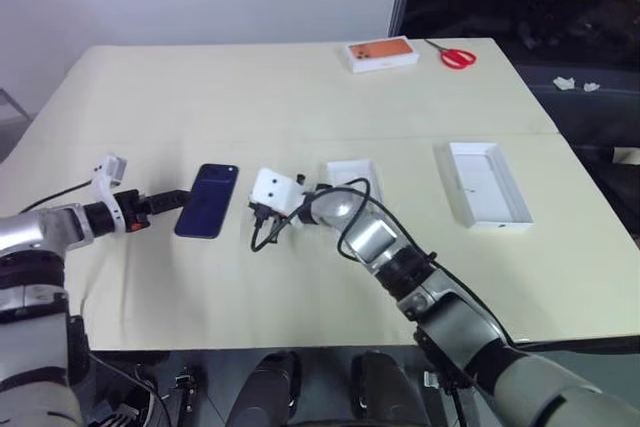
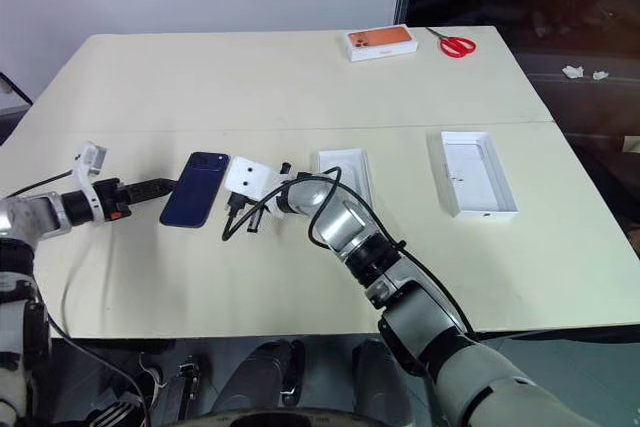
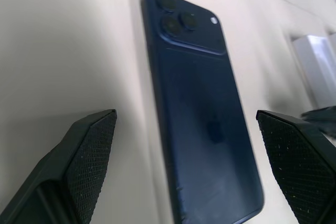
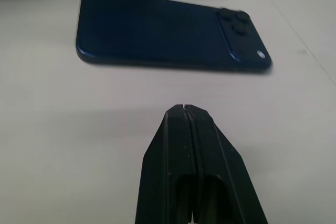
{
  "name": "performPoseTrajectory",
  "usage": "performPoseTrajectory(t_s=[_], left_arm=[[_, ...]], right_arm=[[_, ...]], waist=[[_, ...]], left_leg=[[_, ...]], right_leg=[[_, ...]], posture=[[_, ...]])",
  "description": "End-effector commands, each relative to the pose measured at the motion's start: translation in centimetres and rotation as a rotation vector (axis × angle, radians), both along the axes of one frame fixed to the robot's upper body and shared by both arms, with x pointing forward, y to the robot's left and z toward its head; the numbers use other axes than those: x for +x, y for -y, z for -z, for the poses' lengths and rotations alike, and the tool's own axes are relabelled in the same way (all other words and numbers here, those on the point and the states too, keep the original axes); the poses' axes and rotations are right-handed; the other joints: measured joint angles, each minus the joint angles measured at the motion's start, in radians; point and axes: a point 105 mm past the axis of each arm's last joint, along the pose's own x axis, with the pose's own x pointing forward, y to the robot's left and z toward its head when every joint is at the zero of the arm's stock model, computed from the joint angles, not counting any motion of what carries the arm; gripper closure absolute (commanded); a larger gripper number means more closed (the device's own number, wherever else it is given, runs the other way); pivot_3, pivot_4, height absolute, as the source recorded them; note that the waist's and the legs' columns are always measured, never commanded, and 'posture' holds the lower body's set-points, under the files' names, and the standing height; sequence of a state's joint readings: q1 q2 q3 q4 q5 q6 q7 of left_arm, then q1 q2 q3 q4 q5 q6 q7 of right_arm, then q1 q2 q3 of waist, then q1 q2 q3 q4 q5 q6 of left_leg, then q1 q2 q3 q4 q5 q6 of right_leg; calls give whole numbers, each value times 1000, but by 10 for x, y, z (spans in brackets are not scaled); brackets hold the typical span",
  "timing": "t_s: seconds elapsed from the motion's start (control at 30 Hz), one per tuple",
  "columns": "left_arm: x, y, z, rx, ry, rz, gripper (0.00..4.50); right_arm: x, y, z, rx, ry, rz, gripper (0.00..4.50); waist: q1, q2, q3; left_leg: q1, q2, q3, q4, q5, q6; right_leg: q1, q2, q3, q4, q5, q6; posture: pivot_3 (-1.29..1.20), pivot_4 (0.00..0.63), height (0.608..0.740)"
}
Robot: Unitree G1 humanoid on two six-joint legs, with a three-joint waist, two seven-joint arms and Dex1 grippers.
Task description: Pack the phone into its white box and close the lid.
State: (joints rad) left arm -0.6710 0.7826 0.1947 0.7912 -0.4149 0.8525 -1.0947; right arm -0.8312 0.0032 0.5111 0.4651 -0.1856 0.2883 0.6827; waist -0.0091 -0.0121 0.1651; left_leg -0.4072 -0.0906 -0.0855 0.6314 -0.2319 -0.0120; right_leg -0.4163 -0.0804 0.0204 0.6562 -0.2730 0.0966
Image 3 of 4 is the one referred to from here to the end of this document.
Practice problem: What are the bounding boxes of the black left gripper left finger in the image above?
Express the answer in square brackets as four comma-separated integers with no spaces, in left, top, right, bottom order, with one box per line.
[0,109,118,224]

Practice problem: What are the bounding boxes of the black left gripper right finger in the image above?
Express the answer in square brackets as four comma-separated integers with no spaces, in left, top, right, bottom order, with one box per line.
[256,110,336,224]

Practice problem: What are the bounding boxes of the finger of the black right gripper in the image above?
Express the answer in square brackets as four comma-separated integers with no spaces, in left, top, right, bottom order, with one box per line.
[300,105,336,138]

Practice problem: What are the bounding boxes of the dark blue smartphone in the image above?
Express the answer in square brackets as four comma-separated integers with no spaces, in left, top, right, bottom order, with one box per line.
[141,0,265,224]

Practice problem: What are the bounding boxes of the white phone box base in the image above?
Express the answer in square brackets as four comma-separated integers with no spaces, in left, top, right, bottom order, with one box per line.
[287,31,336,109]

